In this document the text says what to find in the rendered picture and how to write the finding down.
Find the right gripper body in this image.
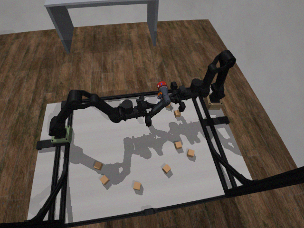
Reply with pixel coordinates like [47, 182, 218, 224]
[170, 82, 190, 112]

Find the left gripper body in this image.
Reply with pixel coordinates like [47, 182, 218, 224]
[133, 95, 152, 127]

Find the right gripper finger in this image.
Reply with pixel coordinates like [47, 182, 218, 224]
[170, 96, 178, 104]
[169, 90, 176, 97]

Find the black hose nozzle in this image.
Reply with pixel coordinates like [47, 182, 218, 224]
[151, 81, 171, 112]

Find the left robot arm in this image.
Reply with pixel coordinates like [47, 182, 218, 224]
[48, 90, 147, 139]

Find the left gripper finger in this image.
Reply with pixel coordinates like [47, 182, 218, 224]
[149, 110, 160, 118]
[146, 100, 156, 109]

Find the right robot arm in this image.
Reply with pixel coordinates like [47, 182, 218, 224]
[179, 50, 236, 103]

